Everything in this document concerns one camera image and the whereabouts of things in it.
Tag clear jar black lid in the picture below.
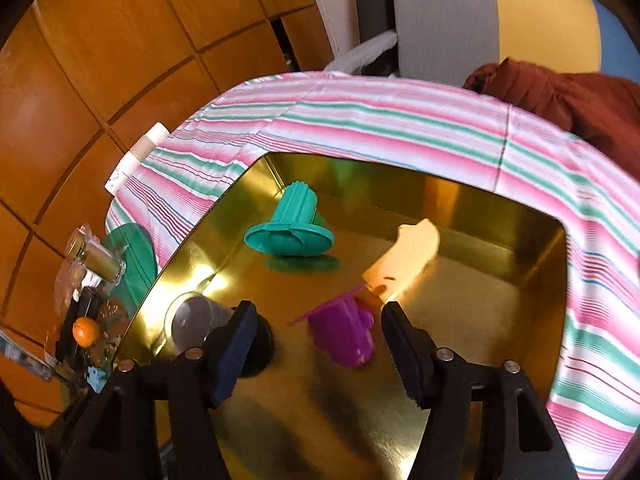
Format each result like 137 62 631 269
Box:
155 292 274 378

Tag purple plastic mold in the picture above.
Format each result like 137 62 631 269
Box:
290 285 375 368

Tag orange plastic curved piece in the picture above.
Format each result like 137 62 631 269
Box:
362 219 440 304

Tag teal plastic mold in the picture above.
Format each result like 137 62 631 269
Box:
244 181 334 257

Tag gold tin box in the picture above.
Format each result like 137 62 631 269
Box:
118 153 567 479

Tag striped bed sheet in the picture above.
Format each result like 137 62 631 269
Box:
105 72 639 479

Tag rust brown quilt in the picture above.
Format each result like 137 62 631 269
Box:
463 58 639 178

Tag multicolour headboard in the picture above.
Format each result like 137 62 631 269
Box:
349 0 640 89

